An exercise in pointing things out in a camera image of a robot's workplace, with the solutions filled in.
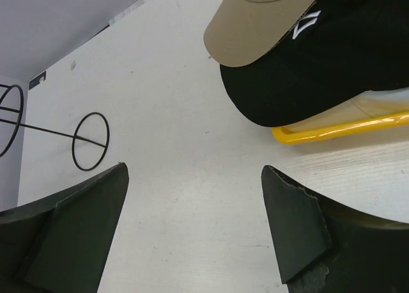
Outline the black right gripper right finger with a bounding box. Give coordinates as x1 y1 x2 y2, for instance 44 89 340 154
261 165 408 292

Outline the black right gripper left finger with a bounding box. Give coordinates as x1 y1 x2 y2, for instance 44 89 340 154
1 162 129 292

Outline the black baseball cap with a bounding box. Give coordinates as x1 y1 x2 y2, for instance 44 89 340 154
220 0 408 127

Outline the beige baseball cap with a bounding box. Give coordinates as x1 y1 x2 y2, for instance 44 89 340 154
203 0 316 67

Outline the yellow plastic tray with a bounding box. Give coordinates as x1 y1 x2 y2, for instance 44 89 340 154
272 111 408 145

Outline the dark label sticker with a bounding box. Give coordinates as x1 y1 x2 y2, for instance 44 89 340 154
29 70 47 90

